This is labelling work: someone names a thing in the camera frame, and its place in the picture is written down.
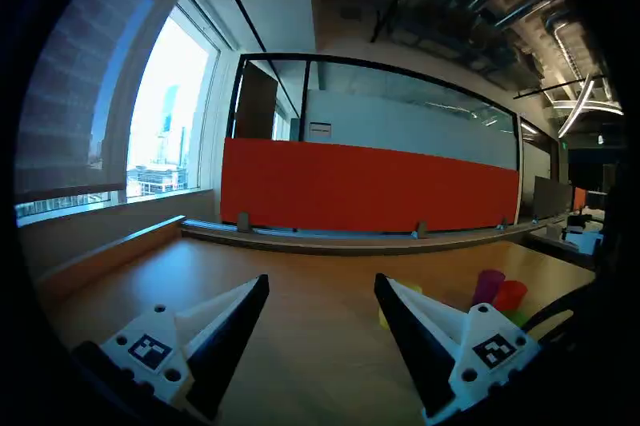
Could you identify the green plastic cup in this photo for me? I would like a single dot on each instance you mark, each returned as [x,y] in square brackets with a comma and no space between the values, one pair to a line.
[517,318]

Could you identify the red plastic cup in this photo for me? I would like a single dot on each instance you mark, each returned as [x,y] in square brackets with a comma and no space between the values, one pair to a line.
[510,295]

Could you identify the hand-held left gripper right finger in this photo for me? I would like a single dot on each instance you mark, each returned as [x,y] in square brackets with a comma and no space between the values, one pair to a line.
[492,343]

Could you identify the grey desk screen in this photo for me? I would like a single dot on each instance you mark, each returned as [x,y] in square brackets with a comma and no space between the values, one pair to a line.
[551,200]

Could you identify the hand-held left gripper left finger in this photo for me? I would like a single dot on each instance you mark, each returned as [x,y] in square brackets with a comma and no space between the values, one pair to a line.
[150,346]

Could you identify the yellow plastic cup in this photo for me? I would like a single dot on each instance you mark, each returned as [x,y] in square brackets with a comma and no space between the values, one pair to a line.
[407,296]

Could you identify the red desk screen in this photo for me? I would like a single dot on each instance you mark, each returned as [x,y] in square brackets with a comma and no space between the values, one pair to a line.
[370,188]

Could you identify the purple plastic cup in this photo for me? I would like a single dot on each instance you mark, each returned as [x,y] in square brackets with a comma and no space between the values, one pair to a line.
[487,286]

